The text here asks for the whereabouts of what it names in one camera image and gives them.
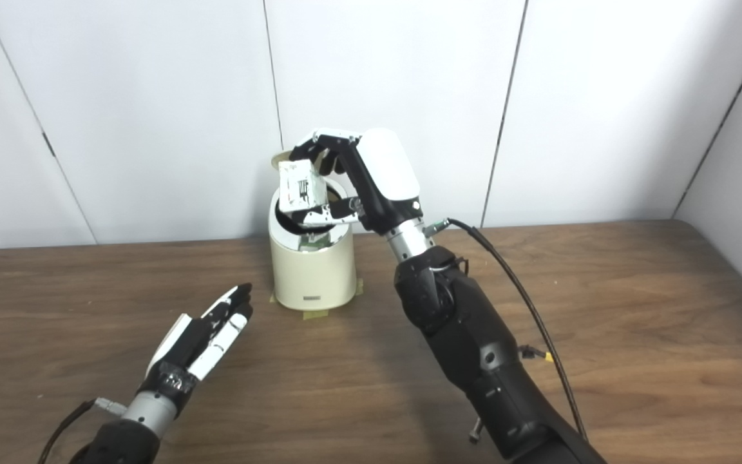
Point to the cream-colored round bin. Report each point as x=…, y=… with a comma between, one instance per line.
x=313, y=277

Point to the white green milk carton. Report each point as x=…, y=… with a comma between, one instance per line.
x=300, y=187

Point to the cream round bin lid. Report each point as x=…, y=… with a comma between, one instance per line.
x=279, y=158

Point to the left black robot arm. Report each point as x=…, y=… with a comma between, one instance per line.
x=120, y=444

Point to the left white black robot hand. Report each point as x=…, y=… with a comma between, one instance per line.
x=187, y=351

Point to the black wall panel hinge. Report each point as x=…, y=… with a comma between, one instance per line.
x=48, y=145

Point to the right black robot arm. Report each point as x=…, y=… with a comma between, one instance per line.
x=474, y=348

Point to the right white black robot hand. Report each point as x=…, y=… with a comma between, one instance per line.
x=387, y=171

